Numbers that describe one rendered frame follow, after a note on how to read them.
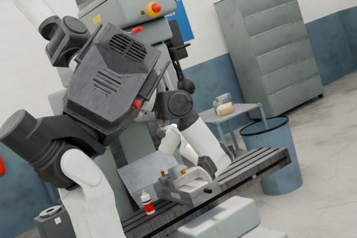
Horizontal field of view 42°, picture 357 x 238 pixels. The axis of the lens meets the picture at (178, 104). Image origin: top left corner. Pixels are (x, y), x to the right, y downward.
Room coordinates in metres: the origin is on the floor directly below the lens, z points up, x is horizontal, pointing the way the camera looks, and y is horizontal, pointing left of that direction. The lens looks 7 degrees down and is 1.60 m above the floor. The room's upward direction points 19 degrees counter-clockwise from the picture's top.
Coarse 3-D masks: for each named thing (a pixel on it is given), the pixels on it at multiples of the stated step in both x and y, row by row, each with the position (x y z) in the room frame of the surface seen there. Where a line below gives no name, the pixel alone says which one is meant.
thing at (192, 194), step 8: (184, 168) 2.15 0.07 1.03; (168, 176) 2.11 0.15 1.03; (200, 176) 2.06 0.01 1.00; (160, 184) 2.11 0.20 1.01; (184, 184) 2.02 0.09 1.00; (192, 184) 1.98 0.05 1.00; (200, 184) 1.94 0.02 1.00; (208, 184) 1.93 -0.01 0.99; (216, 184) 1.95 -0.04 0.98; (160, 192) 2.14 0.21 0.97; (168, 192) 2.07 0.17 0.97; (176, 192) 1.99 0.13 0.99; (184, 192) 1.92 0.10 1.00; (192, 192) 1.89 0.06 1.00; (200, 192) 1.91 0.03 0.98; (216, 192) 1.95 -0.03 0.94; (176, 200) 2.02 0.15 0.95; (184, 200) 1.96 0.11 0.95; (192, 200) 1.89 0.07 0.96; (200, 200) 1.91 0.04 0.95
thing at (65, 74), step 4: (56, 68) 2.83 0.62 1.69; (60, 68) 2.77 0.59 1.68; (64, 68) 2.70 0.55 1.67; (68, 68) 2.65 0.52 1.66; (60, 72) 2.79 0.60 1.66; (64, 72) 2.73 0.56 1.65; (68, 72) 2.66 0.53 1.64; (72, 72) 2.60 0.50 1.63; (60, 76) 2.82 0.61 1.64; (64, 76) 2.74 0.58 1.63; (68, 76) 2.69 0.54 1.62; (64, 80) 2.77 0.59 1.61; (68, 80) 2.72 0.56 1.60; (64, 84) 2.80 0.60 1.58; (68, 84) 2.74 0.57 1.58
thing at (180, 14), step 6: (180, 0) 7.30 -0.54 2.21; (180, 6) 7.28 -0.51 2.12; (174, 12) 7.22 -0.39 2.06; (180, 12) 7.27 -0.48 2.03; (168, 18) 7.15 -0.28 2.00; (174, 18) 7.20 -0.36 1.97; (180, 18) 7.25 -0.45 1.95; (186, 18) 7.31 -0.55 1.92; (180, 24) 7.23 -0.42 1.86; (186, 24) 7.29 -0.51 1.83; (180, 30) 7.22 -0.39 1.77; (186, 30) 7.27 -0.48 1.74; (186, 36) 7.25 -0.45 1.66; (192, 36) 7.31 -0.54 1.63
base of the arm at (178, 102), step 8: (160, 96) 1.57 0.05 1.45; (168, 96) 1.56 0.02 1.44; (176, 96) 1.56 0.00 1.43; (184, 96) 1.57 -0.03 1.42; (160, 104) 1.57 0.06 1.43; (168, 104) 1.55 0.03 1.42; (176, 104) 1.56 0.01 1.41; (184, 104) 1.56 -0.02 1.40; (192, 104) 1.57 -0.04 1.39; (160, 112) 1.57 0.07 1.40; (168, 112) 1.56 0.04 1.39; (176, 112) 1.56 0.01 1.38; (184, 112) 1.56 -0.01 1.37
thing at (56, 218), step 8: (48, 208) 1.88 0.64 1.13; (56, 208) 1.84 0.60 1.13; (64, 208) 1.85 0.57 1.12; (40, 216) 1.81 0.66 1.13; (48, 216) 1.80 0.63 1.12; (56, 216) 1.79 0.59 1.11; (64, 216) 1.81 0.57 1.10; (40, 224) 1.78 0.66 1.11; (48, 224) 1.77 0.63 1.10; (56, 224) 1.78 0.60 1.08; (64, 224) 1.80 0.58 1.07; (40, 232) 1.83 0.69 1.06; (48, 232) 1.76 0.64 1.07; (56, 232) 1.78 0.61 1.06; (64, 232) 1.79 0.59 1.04; (72, 232) 1.81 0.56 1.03
